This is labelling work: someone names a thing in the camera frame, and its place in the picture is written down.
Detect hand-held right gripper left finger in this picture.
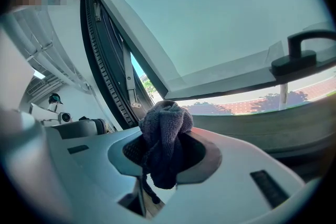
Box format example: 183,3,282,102
0,109,149,224

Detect white ceiling air vent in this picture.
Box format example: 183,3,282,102
26,80,47,95

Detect white ceiling pipes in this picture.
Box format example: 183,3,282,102
10,7,92,92

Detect white frosted window sash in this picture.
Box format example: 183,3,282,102
96,0,336,100

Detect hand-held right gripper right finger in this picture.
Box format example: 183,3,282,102
152,127,320,224

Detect dark blue cloth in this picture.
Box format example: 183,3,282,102
138,100,194,204

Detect black window handle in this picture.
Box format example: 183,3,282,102
271,30,336,77

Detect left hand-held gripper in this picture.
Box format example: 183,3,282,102
30,102,108,140

